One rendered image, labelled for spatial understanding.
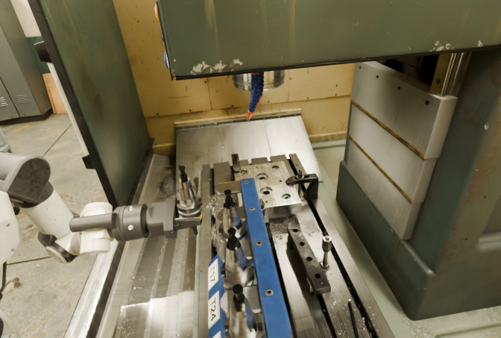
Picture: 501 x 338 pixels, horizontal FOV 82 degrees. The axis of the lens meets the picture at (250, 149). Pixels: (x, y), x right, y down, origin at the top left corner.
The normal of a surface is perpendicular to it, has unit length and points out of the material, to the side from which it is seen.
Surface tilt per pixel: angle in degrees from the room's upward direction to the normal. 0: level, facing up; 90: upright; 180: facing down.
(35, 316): 0
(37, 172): 91
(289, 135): 24
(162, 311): 8
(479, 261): 90
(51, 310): 0
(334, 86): 90
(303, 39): 90
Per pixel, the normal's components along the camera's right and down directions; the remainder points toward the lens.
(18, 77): 0.11, 0.51
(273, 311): -0.06, -0.87
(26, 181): 0.96, 0.09
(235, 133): 0.00, -0.58
